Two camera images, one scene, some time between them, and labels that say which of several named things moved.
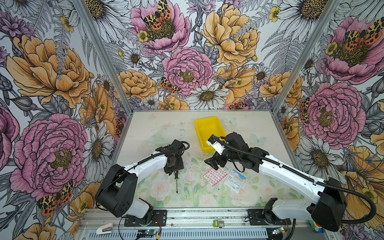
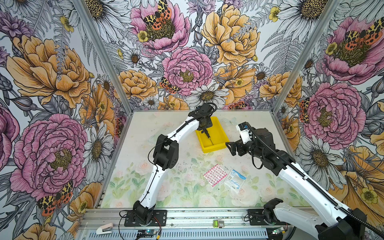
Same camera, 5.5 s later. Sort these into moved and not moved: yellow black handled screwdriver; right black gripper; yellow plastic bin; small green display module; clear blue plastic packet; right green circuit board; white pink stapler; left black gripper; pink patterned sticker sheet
Moved: right black gripper; left black gripper; yellow black handled screwdriver
Not moved: pink patterned sticker sheet; small green display module; right green circuit board; yellow plastic bin; clear blue plastic packet; white pink stapler
